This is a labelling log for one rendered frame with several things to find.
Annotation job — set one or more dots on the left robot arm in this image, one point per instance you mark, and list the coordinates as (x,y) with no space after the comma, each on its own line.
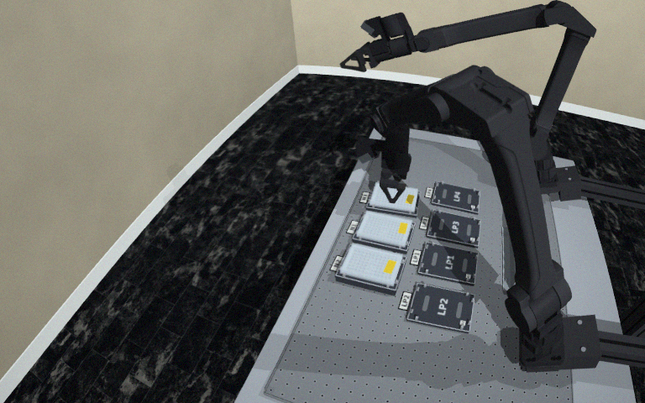
(464,100)

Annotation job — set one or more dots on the grey perforated work table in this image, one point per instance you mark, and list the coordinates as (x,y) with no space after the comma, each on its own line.
(353,345)

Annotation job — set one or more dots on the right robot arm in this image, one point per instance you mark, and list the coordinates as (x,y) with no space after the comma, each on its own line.
(576,37)

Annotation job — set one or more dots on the grey operator panel with colored buttons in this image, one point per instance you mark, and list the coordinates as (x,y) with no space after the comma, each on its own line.
(509,268)

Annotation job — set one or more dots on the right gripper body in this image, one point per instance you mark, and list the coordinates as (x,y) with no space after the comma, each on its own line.
(374,59)

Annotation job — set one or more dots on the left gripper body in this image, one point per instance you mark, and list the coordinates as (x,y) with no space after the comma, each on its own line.
(403,161)

